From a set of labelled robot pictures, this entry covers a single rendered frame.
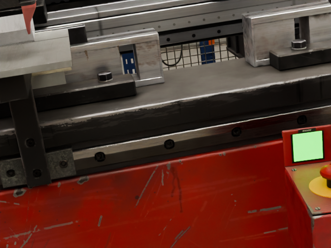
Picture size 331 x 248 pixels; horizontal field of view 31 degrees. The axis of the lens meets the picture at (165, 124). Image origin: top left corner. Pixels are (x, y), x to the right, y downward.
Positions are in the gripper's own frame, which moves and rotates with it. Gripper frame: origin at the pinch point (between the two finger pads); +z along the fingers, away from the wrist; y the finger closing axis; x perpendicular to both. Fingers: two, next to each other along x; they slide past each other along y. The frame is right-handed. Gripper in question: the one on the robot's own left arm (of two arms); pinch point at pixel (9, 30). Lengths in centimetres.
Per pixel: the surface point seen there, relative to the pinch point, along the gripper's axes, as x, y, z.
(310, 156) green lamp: 21.8, -41.7, 15.9
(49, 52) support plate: 4.1, -5.2, 2.0
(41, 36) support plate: -8.6, -3.6, 9.3
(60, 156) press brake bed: 8.8, -3.4, 21.0
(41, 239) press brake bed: 16.1, 2.6, 33.7
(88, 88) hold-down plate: -1.5, -10.1, 16.4
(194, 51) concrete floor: -299, -104, 293
